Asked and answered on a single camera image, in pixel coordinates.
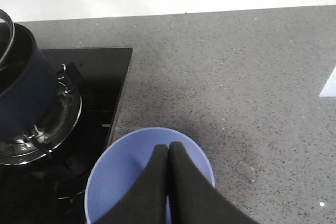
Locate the light blue bowl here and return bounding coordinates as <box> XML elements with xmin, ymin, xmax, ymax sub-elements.
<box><xmin>85</xmin><ymin>127</ymin><xmax>215</xmax><ymax>223</ymax></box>

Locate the black glass gas cooktop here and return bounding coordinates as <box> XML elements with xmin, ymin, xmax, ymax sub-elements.
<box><xmin>1</xmin><ymin>48</ymin><xmax>132</xmax><ymax>223</ymax></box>

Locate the glass pot lid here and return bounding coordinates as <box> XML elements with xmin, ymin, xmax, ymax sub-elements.
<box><xmin>1</xmin><ymin>9</ymin><xmax>15</xmax><ymax>67</ymax></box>

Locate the dark blue cooking pot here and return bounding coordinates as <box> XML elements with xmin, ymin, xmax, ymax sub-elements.
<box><xmin>1</xmin><ymin>24</ymin><xmax>58</xmax><ymax>141</ymax></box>

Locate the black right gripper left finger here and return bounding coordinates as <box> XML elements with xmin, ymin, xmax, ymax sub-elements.
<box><xmin>96</xmin><ymin>144</ymin><xmax>168</xmax><ymax>223</ymax></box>

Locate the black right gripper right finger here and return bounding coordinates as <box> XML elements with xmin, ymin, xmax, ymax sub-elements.
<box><xmin>169</xmin><ymin>142</ymin><xmax>257</xmax><ymax>223</ymax></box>

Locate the black pot support grate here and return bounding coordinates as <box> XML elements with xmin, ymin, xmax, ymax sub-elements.
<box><xmin>1</xmin><ymin>63</ymin><xmax>83</xmax><ymax>166</ymax></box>

